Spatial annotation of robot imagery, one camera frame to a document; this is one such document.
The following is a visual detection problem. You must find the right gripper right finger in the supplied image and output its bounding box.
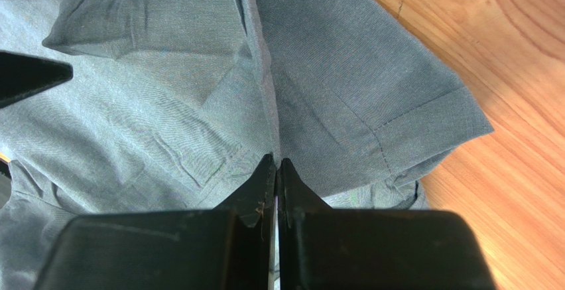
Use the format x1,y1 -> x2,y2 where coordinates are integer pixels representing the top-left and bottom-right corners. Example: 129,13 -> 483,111
277,159 -> 495,289

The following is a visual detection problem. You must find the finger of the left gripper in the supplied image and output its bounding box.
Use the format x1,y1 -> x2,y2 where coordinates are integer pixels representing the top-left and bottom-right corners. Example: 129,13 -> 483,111
1,51 -> 73,108

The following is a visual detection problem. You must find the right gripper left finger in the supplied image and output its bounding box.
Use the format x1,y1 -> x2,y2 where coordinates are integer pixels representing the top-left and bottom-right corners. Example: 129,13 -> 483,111
35,155 -> 277,289

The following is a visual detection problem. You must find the grey long sleeve shirt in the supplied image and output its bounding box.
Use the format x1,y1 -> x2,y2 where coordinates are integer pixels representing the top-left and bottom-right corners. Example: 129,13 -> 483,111
1,0 -> 493,289

